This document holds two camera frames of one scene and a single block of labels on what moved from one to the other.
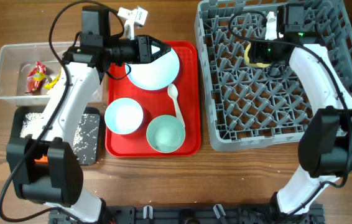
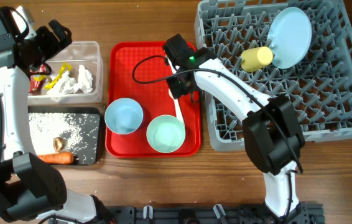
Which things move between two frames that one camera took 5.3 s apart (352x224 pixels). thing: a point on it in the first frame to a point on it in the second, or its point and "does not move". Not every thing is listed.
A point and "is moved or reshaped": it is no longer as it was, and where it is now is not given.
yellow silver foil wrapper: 50,85 does not move
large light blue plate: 158,74 is moved or reshaped
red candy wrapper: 36,78 does not move
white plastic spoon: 173,92 does not move
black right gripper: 255,54 to 176,91
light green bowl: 165,134 does not move
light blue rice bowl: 124,116 does not move
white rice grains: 86,139 does not move
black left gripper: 142,49 to 50,38
